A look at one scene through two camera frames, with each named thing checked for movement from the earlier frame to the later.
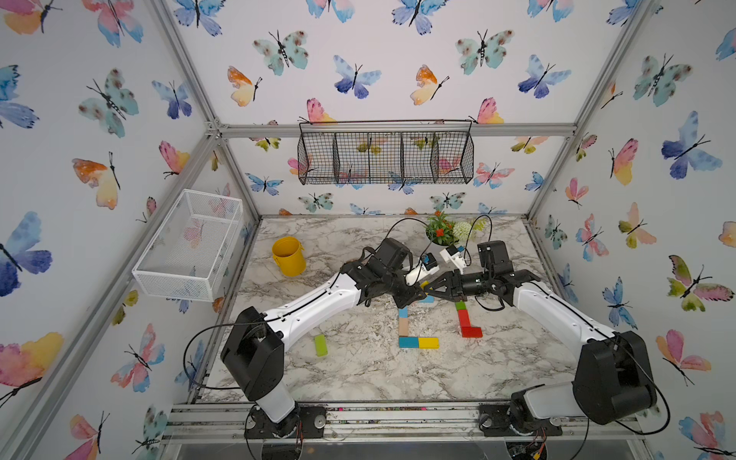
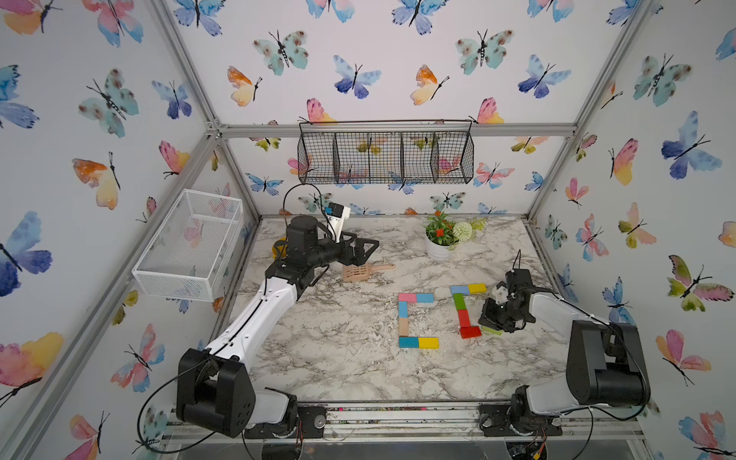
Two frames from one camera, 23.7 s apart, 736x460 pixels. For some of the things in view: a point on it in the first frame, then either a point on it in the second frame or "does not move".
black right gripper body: [470, 286] → [499, 315]
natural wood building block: [403, 327] does not move
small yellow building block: [429, 343] does not move
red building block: [464, 318] does not move
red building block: [471, 332] does not move
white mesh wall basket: [188, 256] does not move
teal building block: [408, 342] does not move
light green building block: [321, 345] → [492, 330]
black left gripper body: [395, 286] → [326, 252]
